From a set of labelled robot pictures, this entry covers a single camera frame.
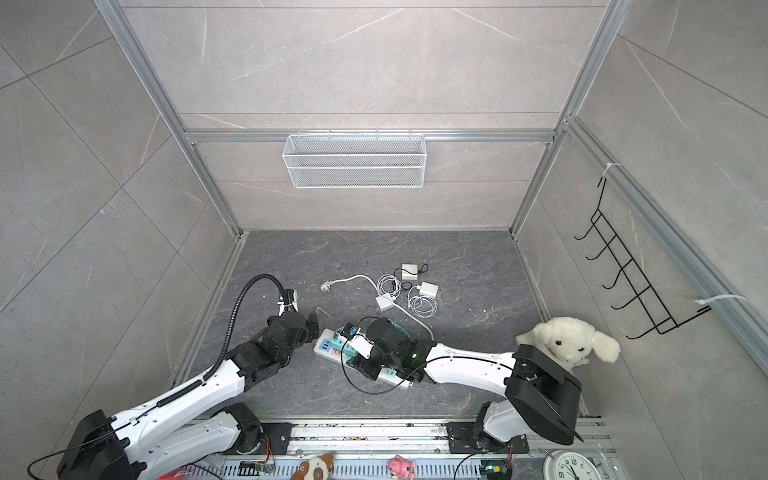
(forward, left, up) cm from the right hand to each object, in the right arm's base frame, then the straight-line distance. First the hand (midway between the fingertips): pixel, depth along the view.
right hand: (354, 352), depth 80 cm
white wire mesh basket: (+58, +1, +22) cm, 62 cm away
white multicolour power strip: (+1, +4, -1) cm, 4 cm away
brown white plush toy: (-25, +8, -5) cm, 27 cm away
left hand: (+11, +14, +6) cm, 19 cm away
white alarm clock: (-26, -51, -5) cm, 57 cm away
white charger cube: (+18, -8, -5) cm, 20 cm away
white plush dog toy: (-3, -54, +10) cm, 55 cm away
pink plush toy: (-26, -12, -5) cm, 29 cm away
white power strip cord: (+26, +12, -6) cm, 29 cm away
